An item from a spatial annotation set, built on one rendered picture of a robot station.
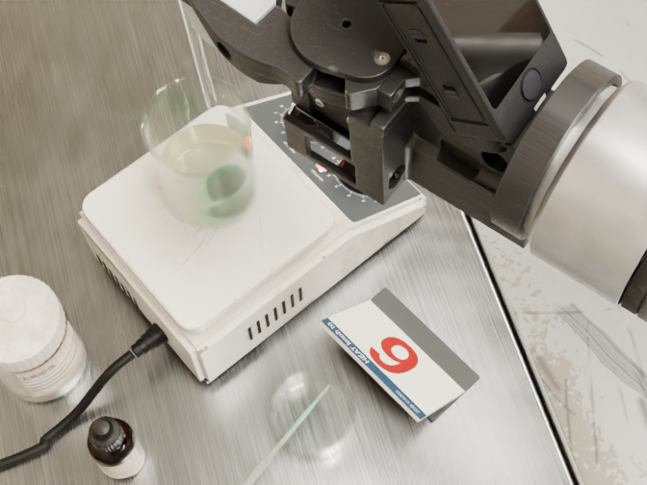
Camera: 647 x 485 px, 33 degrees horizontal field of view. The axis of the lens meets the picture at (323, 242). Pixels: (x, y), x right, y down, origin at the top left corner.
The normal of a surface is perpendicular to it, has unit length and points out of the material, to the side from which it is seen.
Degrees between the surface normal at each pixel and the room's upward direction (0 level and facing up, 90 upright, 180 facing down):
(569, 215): 63
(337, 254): 90
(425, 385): 40
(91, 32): 0
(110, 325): 0
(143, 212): 0
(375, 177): 91
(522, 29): 57
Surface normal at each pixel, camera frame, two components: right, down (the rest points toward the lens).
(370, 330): 0.45, -0.73
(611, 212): -0.46, 0.19
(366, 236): 0.65, 0.68
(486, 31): 0.67, 0.19
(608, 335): -0.02, -0.44
